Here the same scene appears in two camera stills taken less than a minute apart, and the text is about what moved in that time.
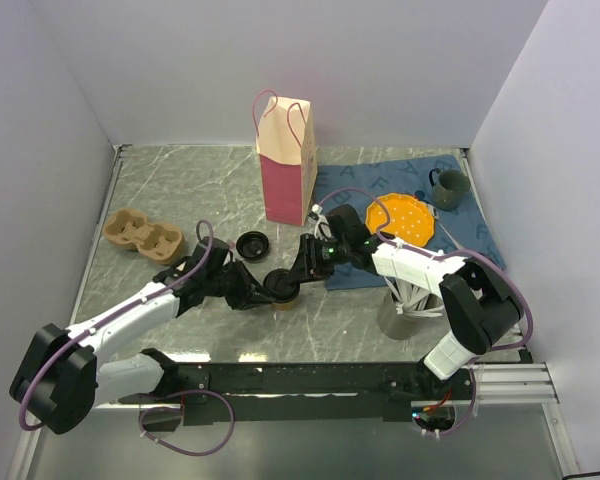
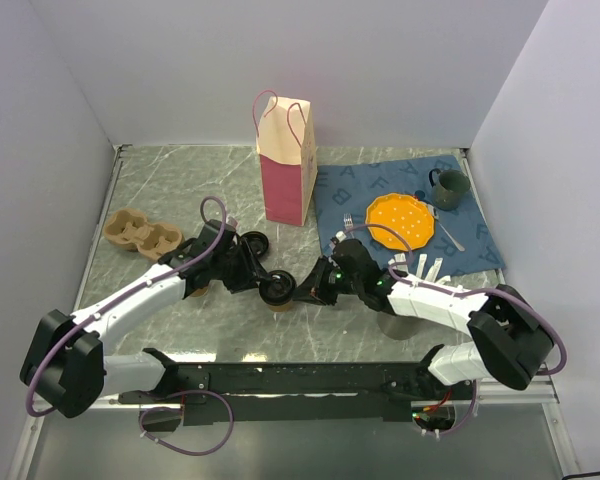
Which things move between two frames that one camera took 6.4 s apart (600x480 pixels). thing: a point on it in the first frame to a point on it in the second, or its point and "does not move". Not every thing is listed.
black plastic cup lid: x=282 y=285 does not move
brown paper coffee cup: x=283 y=307 does not move
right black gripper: x=310 y=269 to x=314 y=289
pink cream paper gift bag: x=288 y=146 does not move
